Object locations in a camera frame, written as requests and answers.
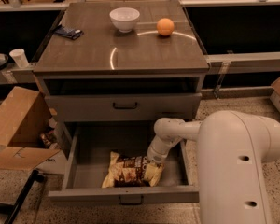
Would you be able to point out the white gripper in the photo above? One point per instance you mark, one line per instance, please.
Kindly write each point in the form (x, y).
(154, 155)

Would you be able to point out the brown chip bag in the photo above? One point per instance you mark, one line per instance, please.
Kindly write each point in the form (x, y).
(137, 171)

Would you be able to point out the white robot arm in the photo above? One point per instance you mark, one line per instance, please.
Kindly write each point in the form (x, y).
(231, 148)

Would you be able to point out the closed grey upper drawer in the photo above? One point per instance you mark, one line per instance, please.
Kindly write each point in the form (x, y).
(128, 107)

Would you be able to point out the open grey middle drawer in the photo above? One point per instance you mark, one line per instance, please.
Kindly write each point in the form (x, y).
(89, 159)

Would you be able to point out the grey drawer cabinet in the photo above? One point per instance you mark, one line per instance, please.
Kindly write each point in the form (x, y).
(105, 61)

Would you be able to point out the orange fruit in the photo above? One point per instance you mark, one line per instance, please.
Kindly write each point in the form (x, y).
(165, 27)

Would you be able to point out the black metal stand leg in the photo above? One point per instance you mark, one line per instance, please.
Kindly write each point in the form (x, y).
(11, 210)

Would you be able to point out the white ceramic bowl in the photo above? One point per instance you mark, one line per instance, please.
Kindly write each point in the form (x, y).
(124, 18)

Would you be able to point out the brown cardboard box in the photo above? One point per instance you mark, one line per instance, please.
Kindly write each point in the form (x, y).
(24, 115)

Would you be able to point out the dark blue snack packet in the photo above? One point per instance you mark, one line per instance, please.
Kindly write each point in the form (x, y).
(66, 32)

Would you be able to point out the white paper cup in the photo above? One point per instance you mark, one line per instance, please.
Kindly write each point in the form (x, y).
(19, 57)

